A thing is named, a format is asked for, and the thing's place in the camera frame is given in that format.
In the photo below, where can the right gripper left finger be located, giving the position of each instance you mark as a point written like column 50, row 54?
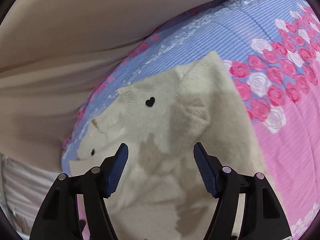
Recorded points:
column 58, row 216

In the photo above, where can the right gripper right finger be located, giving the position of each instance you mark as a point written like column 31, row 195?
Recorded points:
column 263, row 216

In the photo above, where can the beige curtain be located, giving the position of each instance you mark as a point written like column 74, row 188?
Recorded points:
column 53, row 53

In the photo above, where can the pink blue floral bedspread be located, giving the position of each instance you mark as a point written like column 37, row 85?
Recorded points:
column 271, row 51

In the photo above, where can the white satin drape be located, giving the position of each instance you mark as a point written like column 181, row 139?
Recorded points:
column 23, row 189

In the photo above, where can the cream knit sweater black hearts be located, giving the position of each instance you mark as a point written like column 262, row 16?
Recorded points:
column 161, row 194

